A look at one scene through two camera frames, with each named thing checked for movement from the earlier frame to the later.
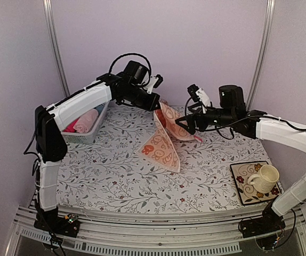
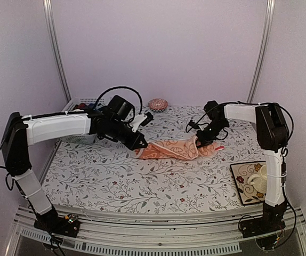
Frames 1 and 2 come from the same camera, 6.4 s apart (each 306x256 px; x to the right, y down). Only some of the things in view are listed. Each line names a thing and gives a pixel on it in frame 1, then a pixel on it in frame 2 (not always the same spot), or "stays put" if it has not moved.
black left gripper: x=150 y=106 to x=134 y=144
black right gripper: x=192 y=129 to x=204 y=140
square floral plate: x=247 y=193 stays put
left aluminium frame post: x=49 y=12 stays put
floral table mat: x=111 y=172 stays put
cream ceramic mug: x=265 y=182 stays put
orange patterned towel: x=160 y=143 to x=185 y=148
